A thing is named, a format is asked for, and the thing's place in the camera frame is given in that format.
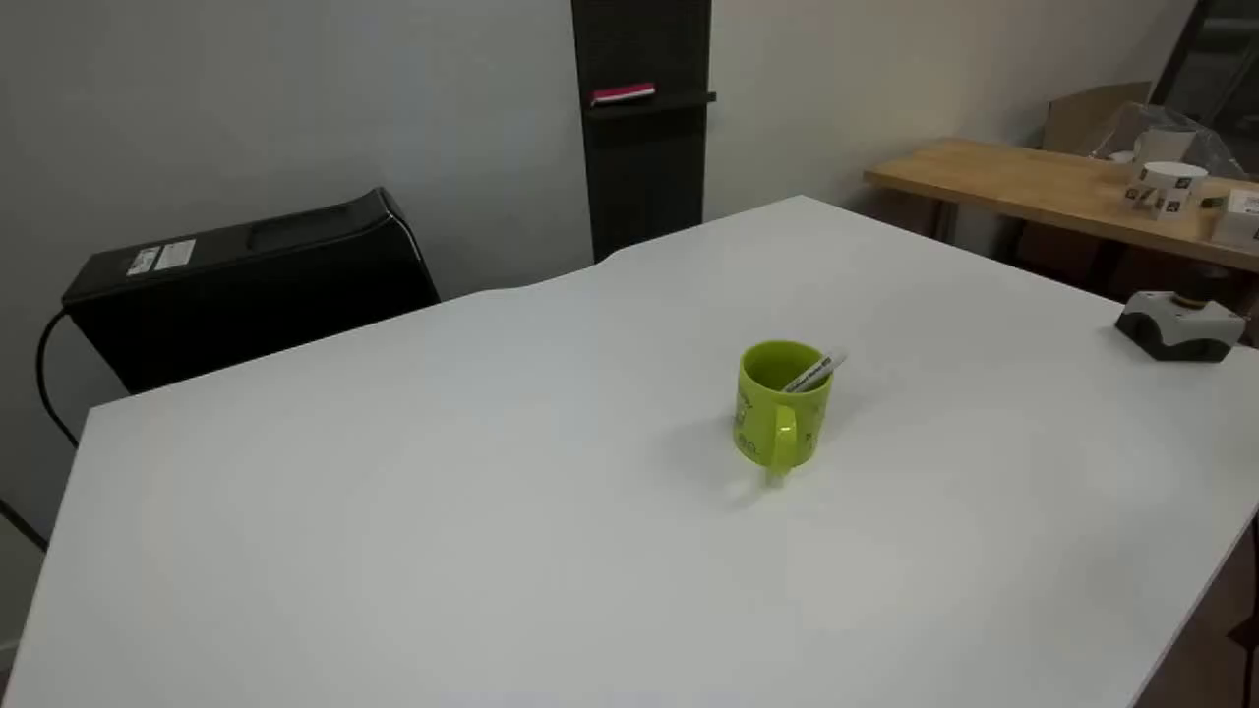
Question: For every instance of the white paper cup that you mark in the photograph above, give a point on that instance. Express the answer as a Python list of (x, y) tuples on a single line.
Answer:
[(1166, 180)]

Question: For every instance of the green ceramic mug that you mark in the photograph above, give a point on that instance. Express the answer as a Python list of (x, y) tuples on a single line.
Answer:
[(761, 423)]

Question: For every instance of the tall dark shelf column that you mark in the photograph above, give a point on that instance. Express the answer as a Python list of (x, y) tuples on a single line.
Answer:
[(644, 170)]

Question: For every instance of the flat pink red item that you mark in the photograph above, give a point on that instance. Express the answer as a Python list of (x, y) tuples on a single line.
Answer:
[(622, 94)]

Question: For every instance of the black computer case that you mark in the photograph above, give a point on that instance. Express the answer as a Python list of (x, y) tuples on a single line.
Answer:
[(261, 294)]

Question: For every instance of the wooden side table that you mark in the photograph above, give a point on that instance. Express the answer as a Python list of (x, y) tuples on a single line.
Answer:
[(1025, 180)]

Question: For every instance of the brown cardboard box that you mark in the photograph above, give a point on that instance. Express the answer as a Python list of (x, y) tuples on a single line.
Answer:
[(1086, 118)]

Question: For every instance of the black white emergency stop box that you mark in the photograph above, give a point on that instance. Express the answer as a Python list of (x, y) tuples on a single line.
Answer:
[(1183, 332)]

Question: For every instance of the clear plastic bag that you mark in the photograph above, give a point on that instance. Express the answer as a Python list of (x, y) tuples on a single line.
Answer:
[(1183, 139)]

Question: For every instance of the dark framed panel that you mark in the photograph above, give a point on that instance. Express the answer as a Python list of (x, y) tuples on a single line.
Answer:
[(1212, 62)]

